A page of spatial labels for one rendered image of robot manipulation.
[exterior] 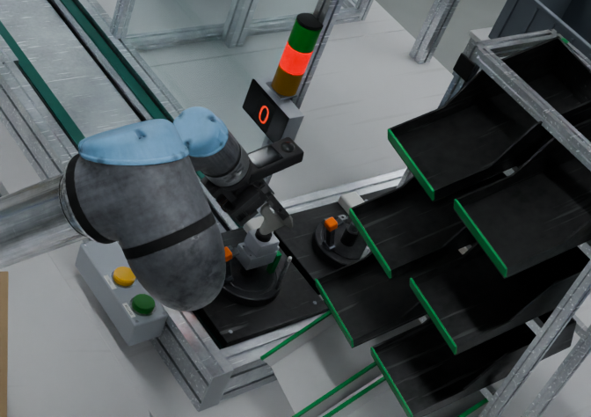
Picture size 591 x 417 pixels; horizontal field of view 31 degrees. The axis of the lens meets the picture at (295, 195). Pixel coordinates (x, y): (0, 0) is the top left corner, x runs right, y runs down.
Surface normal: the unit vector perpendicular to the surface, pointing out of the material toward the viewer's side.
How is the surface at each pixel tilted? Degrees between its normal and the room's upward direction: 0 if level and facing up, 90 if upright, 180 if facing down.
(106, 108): 0
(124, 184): 69
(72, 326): 0
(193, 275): 77
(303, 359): 45
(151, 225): 62
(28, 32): 0
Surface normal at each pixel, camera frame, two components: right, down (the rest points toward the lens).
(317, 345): -0.38, -0.45
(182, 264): 0.27, 0.29
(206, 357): 0.31, -0.72
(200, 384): -0.76, 0.20
